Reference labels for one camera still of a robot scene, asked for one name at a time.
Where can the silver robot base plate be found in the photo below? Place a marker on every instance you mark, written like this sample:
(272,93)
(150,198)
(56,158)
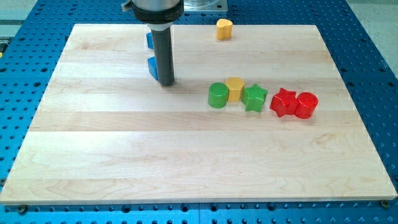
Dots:
(206,5)

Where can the light wooden board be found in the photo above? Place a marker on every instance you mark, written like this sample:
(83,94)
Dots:
(106,132)

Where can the blue triangle block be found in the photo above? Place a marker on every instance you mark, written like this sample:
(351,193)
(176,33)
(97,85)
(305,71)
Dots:
(149,40)

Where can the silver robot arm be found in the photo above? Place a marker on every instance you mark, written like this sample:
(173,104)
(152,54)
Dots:
(159,15)

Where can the red cylinder block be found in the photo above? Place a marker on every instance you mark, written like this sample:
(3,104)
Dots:
(306,104)

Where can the red star block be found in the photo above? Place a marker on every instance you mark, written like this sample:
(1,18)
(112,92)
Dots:
(284,102)

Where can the blue cube block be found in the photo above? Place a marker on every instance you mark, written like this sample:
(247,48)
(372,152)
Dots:
(152,67)

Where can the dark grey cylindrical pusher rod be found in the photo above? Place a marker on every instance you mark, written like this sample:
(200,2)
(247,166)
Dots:
(162,43)

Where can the green cylinder block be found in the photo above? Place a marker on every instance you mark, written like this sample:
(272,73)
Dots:
(218,95)

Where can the yellow hexagon block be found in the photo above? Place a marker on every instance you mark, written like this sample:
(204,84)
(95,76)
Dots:
(235,88)

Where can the green star block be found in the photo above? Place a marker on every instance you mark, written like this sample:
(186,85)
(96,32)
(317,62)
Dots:
(254,97)

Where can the yellow heart block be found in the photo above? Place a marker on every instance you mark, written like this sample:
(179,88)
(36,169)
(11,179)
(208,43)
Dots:
(224,29)

